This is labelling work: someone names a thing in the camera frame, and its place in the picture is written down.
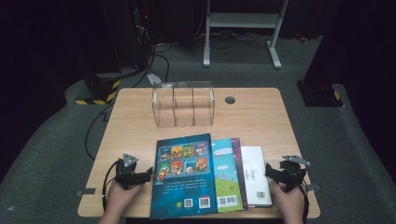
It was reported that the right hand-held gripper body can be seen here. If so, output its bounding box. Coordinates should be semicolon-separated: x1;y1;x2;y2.
277;155;311;192

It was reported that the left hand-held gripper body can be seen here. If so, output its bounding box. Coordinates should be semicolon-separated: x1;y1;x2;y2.
115;152;148;190

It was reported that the white book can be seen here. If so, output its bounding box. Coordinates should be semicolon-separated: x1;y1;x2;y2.
240;146;274;208

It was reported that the purple book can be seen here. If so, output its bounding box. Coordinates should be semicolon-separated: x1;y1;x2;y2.
231;137;249;211

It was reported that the dark blue picture book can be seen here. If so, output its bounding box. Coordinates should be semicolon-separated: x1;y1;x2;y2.
149;133;219;219

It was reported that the clear acrylic book rack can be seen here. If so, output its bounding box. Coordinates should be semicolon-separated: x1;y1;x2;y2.
151;81;216;128

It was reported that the person's left hand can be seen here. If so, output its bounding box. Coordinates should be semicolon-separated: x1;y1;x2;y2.
104;180;144;218

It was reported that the person's right hand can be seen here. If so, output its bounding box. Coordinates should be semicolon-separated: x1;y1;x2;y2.
269;180;306;219

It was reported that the black yellow striped base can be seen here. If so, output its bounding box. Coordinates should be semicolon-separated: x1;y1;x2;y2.
297;81;345;108
74;73;121;105

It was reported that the white plastic piece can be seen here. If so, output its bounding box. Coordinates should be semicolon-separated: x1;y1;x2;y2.
148;73;163;86

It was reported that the black computer cabinet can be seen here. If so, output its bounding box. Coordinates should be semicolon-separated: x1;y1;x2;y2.
99;0;157;70

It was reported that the white-framed desk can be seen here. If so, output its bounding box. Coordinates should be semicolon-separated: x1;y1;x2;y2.
203;0;289;70

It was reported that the left hand-held gripper cable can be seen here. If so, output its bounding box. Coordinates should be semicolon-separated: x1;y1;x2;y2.
102;160;120;213

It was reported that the hand-held gripper cable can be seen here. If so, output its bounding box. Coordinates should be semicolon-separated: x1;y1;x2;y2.
102;160;120;213
298;182;311;224

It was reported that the right hand-held gripper cable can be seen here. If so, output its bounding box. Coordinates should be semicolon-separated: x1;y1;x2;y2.
298;182;311;224

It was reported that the black floor cable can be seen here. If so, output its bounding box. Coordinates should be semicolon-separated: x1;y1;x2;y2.
84;102;115;161

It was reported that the bundle of floor cables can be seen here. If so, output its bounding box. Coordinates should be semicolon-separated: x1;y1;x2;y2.
211;31;272;50

